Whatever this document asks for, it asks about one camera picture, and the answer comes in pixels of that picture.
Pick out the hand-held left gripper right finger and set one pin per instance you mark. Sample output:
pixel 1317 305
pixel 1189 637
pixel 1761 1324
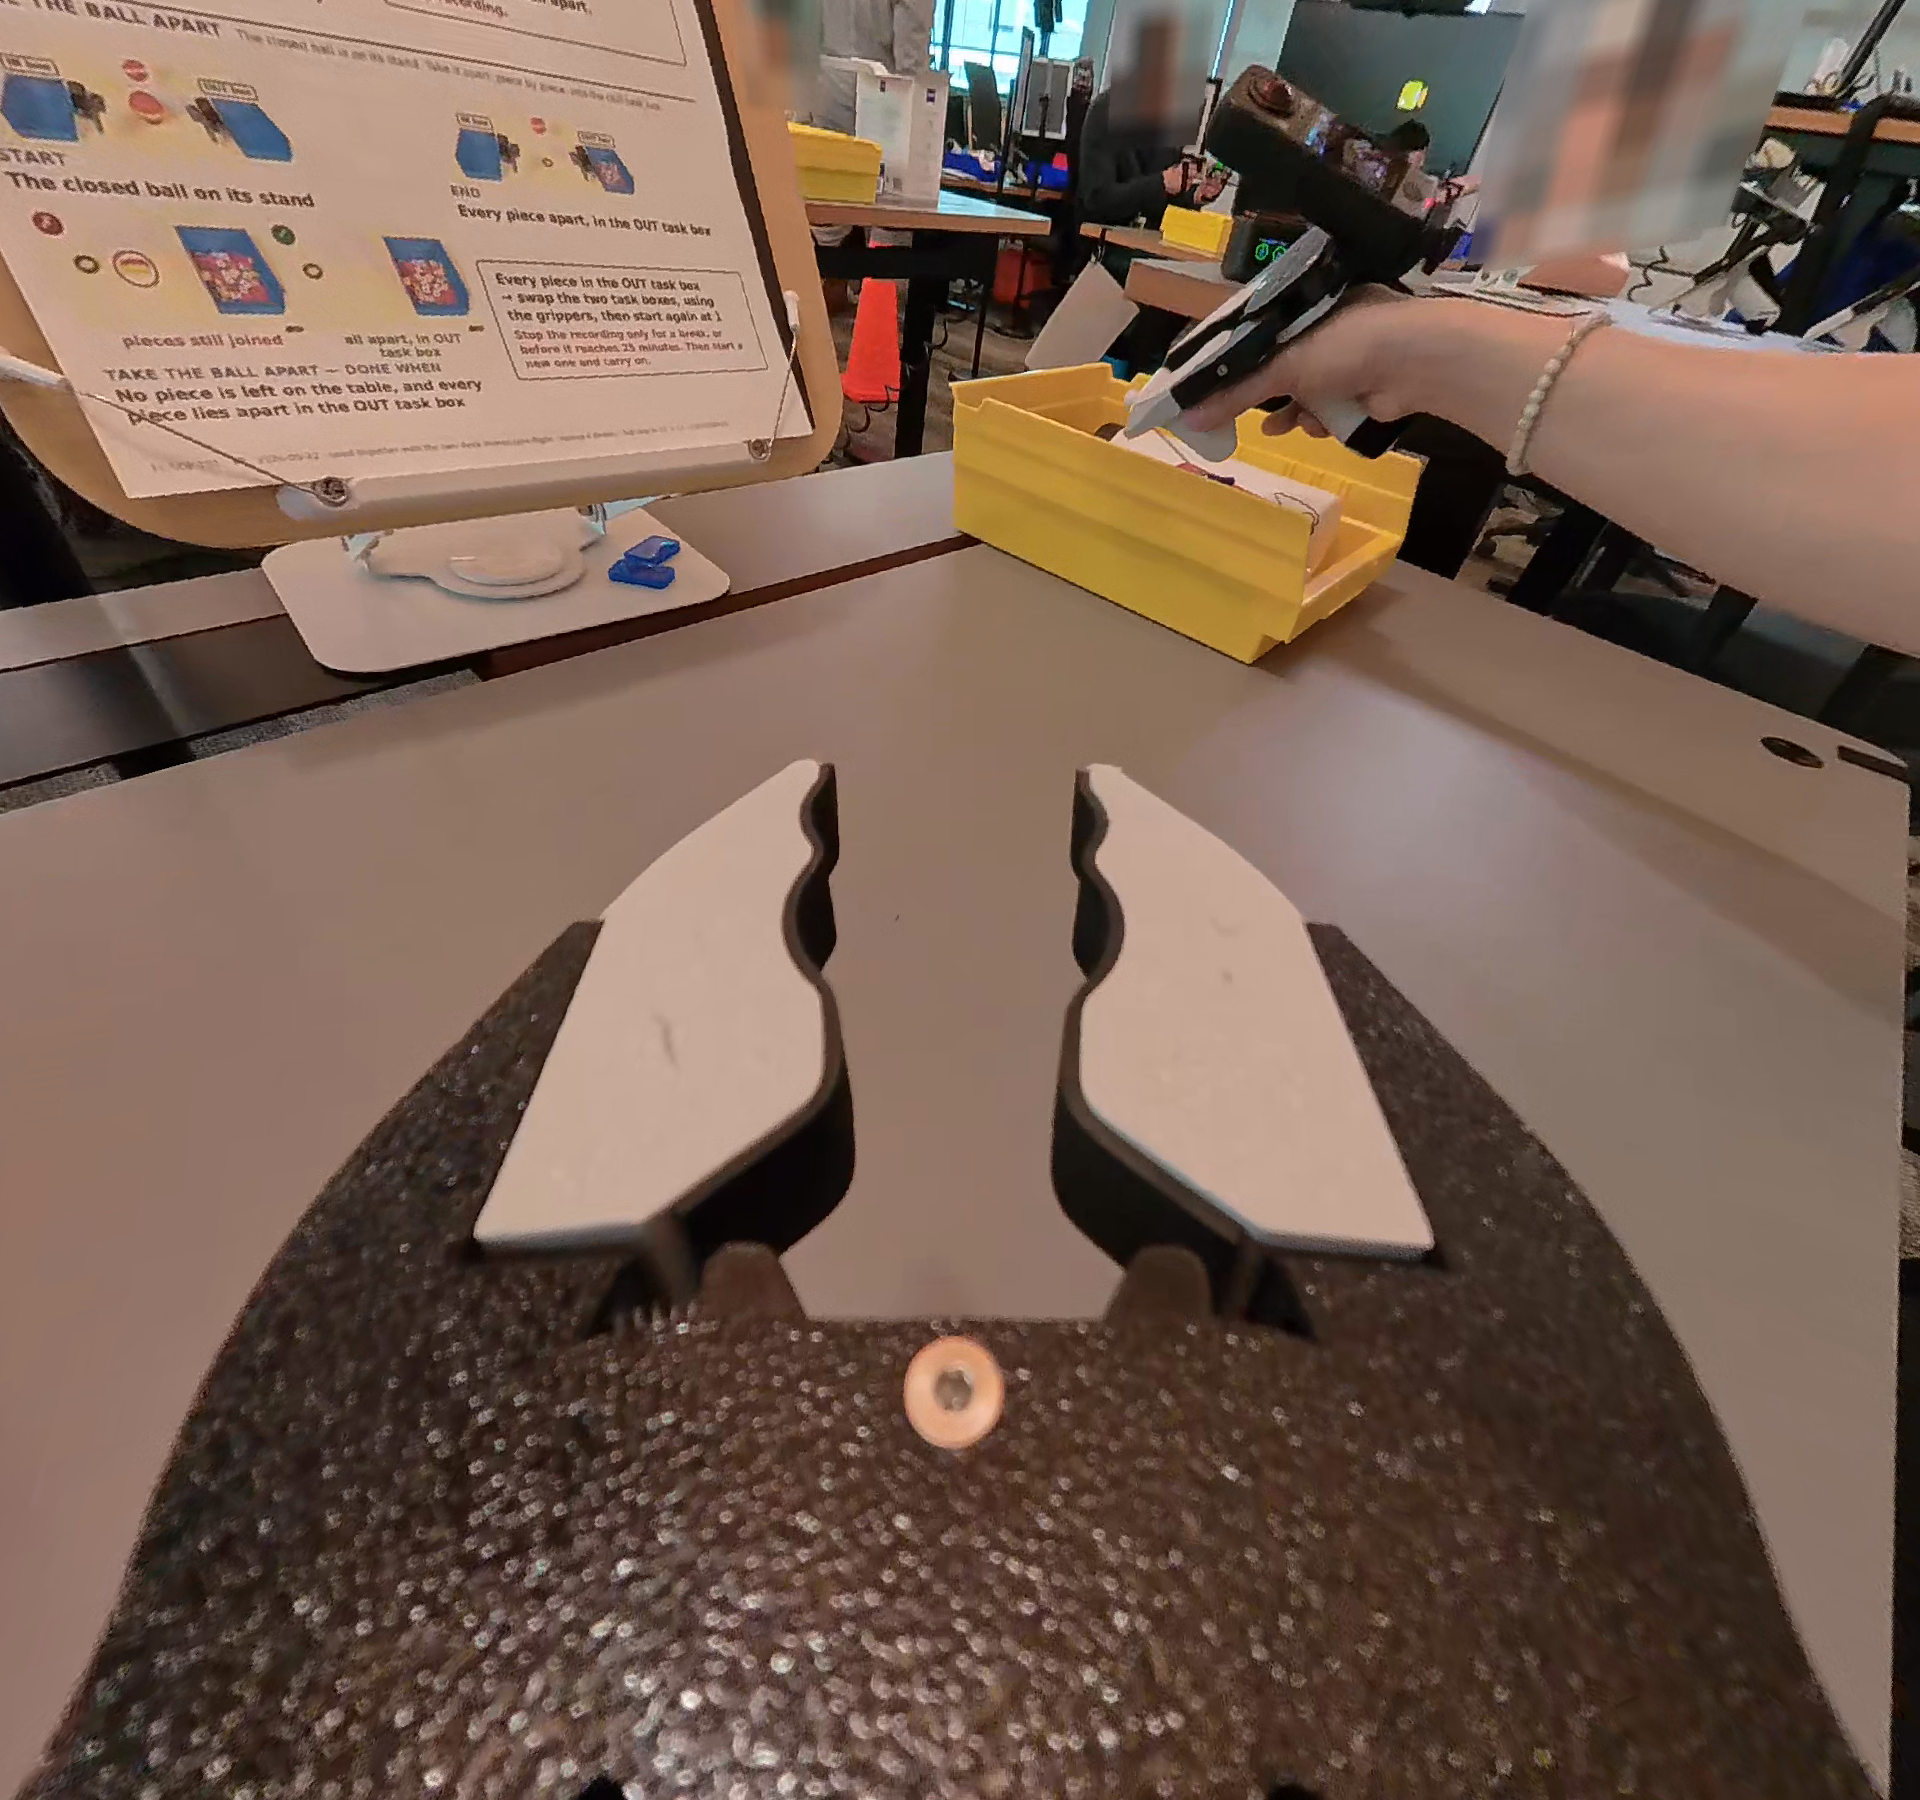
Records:
pixel 1245 1080

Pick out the white stand base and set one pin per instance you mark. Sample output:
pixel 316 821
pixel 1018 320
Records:
pixel 395 603

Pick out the blue clip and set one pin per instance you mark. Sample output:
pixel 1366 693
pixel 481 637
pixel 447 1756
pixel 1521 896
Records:
pixel 642 562

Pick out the black television screen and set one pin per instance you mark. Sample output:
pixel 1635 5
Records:
pixel 1395 76

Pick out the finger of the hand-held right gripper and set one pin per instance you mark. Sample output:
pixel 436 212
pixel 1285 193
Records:
pixel 1228 332

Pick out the person's right forearm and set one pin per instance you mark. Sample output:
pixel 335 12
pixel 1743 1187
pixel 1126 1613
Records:
pixel 1739 479

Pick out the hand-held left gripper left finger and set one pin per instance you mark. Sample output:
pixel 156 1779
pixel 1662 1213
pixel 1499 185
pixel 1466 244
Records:
pixel 662 1080

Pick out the person's right hand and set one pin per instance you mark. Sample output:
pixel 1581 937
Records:
pixel 1395 359

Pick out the instruction sheet board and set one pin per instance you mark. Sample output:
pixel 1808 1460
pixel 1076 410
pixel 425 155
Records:
pixel 361 178

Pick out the orange traffic cone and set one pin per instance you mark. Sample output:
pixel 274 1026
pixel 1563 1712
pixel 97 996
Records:
pixel 878 343

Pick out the white cylinder with black cap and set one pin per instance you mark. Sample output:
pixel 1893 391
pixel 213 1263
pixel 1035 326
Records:
pixel 1245 477

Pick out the grey desk with wooden edge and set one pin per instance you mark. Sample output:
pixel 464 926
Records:
pixel 1197 273

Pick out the yellow plastic bin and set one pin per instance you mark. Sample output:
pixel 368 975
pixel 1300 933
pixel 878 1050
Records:
pixel 832 168
pixel 1142 529

